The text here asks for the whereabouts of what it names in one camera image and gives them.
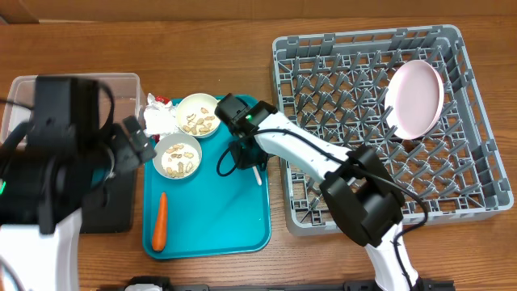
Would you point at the orange carrot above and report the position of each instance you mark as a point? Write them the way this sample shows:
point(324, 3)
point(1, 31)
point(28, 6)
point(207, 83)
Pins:
point(160, 229)

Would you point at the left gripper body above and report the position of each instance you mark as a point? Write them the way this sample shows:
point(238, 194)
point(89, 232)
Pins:
point(127, 158)

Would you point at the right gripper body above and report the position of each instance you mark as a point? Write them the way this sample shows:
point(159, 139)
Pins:
point(246, 154)

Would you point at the crumpled white paper napkin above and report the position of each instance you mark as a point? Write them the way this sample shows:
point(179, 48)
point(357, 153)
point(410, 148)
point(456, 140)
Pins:
point(160, 119)

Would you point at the teal plastic tray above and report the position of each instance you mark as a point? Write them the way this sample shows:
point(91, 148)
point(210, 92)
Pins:
point(208, 214)

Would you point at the white plastic fork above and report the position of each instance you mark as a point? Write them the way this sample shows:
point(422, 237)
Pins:
point(257, 176)

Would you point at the black plastic tray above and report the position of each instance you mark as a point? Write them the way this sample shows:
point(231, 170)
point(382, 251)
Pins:
point(111, 212)

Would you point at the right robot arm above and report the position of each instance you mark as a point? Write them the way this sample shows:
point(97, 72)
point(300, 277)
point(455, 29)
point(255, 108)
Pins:
point(362, 197)

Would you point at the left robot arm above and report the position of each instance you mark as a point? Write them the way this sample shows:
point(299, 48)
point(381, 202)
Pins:
point(49, 165)

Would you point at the grey bowl with peanuts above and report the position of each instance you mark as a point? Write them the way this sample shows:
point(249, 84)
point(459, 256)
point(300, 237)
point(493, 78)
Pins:
point(178, 156)

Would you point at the red wrapper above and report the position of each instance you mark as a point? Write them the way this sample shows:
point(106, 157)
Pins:
point(162, 99)

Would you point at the cream bowl with peanuts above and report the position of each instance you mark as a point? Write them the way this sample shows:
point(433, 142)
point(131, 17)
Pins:
point(195, 115)

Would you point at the pink round plate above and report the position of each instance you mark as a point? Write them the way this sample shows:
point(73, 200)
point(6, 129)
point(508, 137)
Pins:
point(414, 99)

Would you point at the clear plastic bin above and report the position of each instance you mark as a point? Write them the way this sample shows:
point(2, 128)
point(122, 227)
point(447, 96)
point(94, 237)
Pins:
point(129, 97)

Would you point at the grey dishwasher rack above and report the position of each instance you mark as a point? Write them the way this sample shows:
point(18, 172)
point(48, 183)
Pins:
point(334, 86)

